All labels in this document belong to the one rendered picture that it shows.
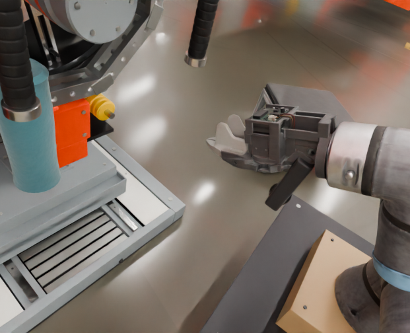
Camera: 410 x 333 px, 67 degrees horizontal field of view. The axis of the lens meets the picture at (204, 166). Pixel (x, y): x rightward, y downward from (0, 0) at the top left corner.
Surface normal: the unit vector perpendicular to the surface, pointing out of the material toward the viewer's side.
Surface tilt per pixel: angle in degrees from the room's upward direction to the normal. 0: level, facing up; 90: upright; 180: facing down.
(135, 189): 0
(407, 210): 101
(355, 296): 69
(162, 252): 0
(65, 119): 90
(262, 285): 0
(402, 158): 56
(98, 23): 90
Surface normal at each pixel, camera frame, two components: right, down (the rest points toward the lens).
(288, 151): -0.58, 0.46
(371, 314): -0.65, 0.00
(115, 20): 0.73, 0.58
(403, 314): -0.69, -0.72
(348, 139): -0.46, -0.40
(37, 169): 0.48, 0.68
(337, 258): 0.24, -0.72
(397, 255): -0.81, 0.39
